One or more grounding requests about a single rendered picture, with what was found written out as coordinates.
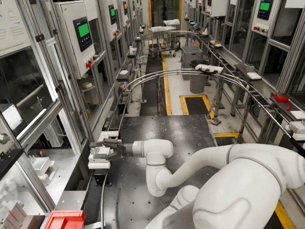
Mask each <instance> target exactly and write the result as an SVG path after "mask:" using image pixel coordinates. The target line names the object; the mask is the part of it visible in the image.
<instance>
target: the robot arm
mask: <svg viewBox="0 0 305 229"><path fill-rule="evenodd" d="M103 145H104V146H107V147H110V148H114V149H116V152H113V153H111V154H108V155H107V154H94V156H93V158H94V159H105V160H108V162H109V161H116V160H125V156H127V157H133V156H134V157H135V158H146V162H147V168H146V179H147V187H148V190H149V192H150V194H151V195H152V196H155V197H161V196H163V195H164V194H165V192H166V190H167V188H168V187H177V186H179V185H180V184H182V183H183V182H184V181H186V180H187V179H188V178H189V177H191V176H192V175H193V174H194V173H196V172H197V171H198V170H199V169H201V168H202V167H204V166H213V167H216V168H218V169H220V171H219V172H217V173H216V174H214V175H213V176H212V177H211V178H210V179H209V180H208V181H207V182H206V183H205V184H204V185H203V186H202V188H201V189H200V190H199V189H198V188H197V187H195V186H192V185H187V186H185V187H183V188H181V189H180V190H179V192H178V193H177V195H176V197H175V198H174V200H173V201H172V202H171V203H170V205H169V206H168V207H167V208H165V209H164V210H163V211H162V212H160V213H159V214H158V215H157V216H156V217H155V218H154V219H153V220H152V221H151V222H150V223H149V224H148V225H147V226H146V228H145V229H263V228H264V227H265V225H266V224H267V222H268V221H269V219H270V218H271V216H272V214H273V212H274V210H275V208H276V206H277V202H278V199H279V197H280V196H281V195H282V194H283V192H284V191H285V190H286V188H289V189H295V188H298V187H300V186H302V185H303V184H304V183H305V159H304V157H302V156H300V155H299V154H298V153H297V152H294V151H292V150H289V149H286V148H283V147H280V146H275V145H269V144H251V143H248V144H231V145H226V146H218V147H210V148H205V149H202V150H199V151H197V152H196V153H194V154H193V155H192V156H191V157H190V158H189V159H188V160H187V161H186V162H185V163H184V164H183V165H182V166H181V167H180V168H179V169H178V170H177V171H176V172H175V173H174V174H173V175H172V173H171V172H170V171H169V170H168V169H167V167H166V158H169V157H171V156H172V155H173V145H172V142H170V141H168V140H164V139H149V140H146V141H134V143H133V142H132V143H126V144H124V143H122V139H107V138H104V139H103V141H97V142H91V143H90V145H89V147H102V146H103Z"/></svg>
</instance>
